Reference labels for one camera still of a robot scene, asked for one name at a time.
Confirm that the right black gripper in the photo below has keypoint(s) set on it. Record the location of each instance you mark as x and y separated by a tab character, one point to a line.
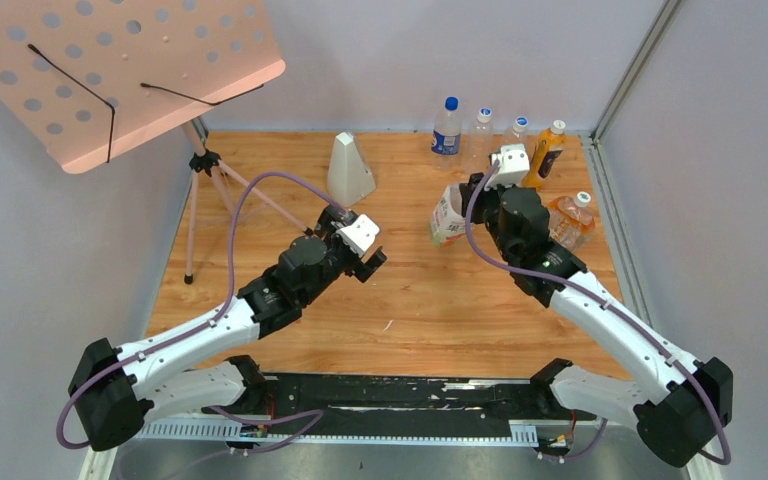
468	192

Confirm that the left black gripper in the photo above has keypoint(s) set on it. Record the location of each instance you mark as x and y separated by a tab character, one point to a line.
364	266

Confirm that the white green label bottle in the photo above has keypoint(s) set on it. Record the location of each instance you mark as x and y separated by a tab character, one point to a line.
447	223

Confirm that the orange label plastic bottle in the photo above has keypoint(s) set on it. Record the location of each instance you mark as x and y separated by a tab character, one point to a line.
569	225

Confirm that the white bottle cap green print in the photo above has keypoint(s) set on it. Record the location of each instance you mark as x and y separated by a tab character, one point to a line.
582	199

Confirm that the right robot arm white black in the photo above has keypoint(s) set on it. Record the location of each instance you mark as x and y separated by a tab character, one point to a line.
678	404

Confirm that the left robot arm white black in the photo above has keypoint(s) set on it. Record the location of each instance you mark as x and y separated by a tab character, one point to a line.
116	390

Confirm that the clear empty bottle left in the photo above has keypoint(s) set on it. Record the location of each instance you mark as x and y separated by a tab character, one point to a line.
479	140

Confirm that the clear empty bottle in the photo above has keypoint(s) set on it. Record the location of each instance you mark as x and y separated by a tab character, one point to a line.
479	140
516	132

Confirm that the clear empty bottle right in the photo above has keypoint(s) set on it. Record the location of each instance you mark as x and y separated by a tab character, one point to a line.
516	132

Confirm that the blue cap water bottle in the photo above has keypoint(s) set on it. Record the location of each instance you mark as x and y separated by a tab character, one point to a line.
446	134

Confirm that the orange juice bottle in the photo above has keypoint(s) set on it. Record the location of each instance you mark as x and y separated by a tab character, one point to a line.
549	146

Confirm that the beige metronome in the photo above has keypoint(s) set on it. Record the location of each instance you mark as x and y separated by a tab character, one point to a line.
349	177

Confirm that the pink music stand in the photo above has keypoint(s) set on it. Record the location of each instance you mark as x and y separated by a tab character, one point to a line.
97	103

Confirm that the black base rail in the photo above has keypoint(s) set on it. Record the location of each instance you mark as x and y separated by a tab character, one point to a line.
383	410

